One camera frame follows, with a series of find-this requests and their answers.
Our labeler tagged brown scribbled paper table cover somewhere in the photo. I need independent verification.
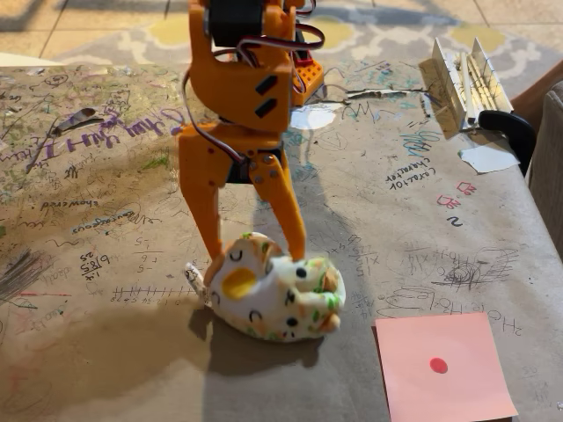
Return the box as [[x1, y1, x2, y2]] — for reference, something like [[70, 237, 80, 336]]
[[0, 60, 563, 422]]

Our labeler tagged grey torn tape piece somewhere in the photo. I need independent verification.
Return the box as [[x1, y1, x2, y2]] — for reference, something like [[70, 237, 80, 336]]
[[53, 107, 106, 134]]

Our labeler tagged wooden stick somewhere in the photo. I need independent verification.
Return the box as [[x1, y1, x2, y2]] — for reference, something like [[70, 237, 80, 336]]
[[458, 51, 478, 122]]

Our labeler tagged grey yellow patterned rug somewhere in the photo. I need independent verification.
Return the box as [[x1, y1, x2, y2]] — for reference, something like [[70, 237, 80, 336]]
[[52, 7, 563, 87]]

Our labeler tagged beige upholstered chair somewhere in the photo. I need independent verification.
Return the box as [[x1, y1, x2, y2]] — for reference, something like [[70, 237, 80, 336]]
[[526, 81, 563, 267]]

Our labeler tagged pink sticky note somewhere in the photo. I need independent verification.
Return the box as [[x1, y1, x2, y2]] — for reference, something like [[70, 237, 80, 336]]
[[374, 312, 519, 422]]

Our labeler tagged white floral plush toy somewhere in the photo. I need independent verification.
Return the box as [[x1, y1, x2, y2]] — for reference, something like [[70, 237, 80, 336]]
[[183, 231, 347, 343]]

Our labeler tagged white paper sheet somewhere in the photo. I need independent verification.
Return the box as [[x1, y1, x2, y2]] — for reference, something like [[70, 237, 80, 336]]
[[0, 52, 63, 68]]

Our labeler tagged white torn paper piece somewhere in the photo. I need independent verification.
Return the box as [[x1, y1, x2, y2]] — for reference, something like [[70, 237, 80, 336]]
[[457, 144, 521, 175]]

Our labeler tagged white red black servo cable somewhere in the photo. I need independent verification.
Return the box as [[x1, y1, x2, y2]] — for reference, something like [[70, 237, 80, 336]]
[[236, 21, 325, 68], [181, 65, 247, 164]]

